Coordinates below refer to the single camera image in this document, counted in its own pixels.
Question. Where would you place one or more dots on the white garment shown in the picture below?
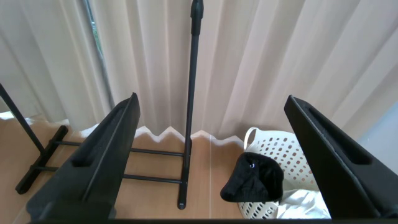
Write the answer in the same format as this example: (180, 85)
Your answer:
(298, 205)

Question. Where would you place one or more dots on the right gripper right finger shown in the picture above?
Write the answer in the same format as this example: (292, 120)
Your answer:
(342, 193)

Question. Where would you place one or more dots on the black clothes rack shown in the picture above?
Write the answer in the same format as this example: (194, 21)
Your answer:
(190, 93)

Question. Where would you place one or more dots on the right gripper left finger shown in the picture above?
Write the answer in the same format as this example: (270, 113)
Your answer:
(62, 193)

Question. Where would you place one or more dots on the black garment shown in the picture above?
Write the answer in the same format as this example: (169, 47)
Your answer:
(255, 180)

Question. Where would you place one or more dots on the white laundry basket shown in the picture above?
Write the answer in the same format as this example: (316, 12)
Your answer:
(289, 155)

